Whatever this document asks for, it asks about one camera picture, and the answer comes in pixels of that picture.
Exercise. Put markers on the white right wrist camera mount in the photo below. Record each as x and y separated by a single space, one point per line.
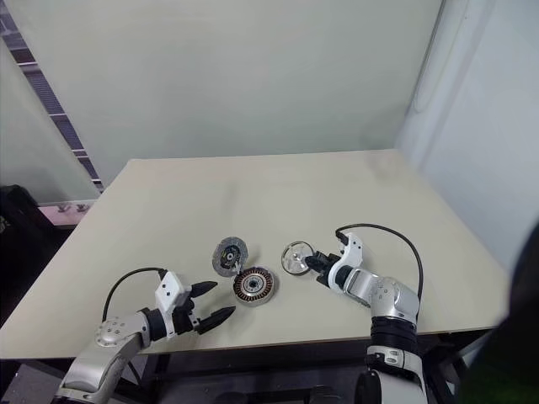
351 252

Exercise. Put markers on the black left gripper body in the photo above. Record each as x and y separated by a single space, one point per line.
183 320

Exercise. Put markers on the dark blurry rounded shape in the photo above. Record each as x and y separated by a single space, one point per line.
518 320

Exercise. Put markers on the round grey hinged lid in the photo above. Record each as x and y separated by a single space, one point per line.
229 256

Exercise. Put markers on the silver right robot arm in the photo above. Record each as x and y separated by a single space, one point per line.
391 303

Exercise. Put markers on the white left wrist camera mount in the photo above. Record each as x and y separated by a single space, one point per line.
170 294

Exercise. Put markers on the black bulky object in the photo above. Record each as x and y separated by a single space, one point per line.
25 248

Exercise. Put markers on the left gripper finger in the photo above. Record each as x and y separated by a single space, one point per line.
202 288
215 320

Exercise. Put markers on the dark slatted window strip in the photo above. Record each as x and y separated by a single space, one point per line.
50 101

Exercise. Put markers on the white partition post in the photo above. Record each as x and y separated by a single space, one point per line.
436 54

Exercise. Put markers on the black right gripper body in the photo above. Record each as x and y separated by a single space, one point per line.
330 263

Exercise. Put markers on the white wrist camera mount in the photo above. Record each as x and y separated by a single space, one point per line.
170 294
351 252

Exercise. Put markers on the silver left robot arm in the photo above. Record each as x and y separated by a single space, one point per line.
111 336

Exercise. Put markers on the silver spoked rotor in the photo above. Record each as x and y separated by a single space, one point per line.
295 257

